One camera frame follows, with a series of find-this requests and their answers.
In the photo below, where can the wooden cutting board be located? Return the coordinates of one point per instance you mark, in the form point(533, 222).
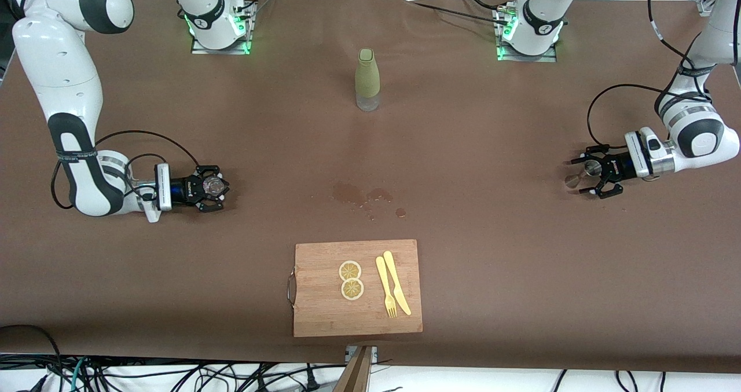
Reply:
point(359, 317)

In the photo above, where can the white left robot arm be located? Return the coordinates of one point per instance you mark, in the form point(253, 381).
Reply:
point(700, 137)

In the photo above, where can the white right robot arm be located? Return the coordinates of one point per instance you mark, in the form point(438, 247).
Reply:
point(58, 62)

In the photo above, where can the brown table cover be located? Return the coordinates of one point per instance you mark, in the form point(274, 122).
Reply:
point(521, 264)

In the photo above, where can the lemon slice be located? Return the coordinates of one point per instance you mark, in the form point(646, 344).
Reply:
point(352, 289)
point(349, 270)

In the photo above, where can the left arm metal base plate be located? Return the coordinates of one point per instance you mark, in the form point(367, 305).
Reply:
point(527, 58)

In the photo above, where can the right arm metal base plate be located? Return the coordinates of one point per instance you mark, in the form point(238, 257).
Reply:
point(223, 49)

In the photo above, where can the green sleeved glass bottle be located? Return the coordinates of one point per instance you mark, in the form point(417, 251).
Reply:
point(367, 79)

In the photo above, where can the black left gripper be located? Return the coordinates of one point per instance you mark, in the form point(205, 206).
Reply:
point(617, 166)

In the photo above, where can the aluminium frame corner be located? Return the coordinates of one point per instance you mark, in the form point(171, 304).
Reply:
point(707, 7)

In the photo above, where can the yellow plastic knife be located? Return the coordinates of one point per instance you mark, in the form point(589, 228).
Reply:
point(396, 285)

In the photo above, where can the wooden post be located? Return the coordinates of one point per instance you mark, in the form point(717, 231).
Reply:
point(355, 374)

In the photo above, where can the small clear glass cup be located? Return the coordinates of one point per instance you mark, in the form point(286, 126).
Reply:
point(214, 187)

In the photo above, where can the steel jigger measuring cup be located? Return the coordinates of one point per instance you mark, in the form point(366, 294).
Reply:
point(583, 173)

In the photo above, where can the yellow plastic fork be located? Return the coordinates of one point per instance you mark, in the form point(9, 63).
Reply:
point(384, 288)

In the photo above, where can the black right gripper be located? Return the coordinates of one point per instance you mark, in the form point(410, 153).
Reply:
point(184, 189)

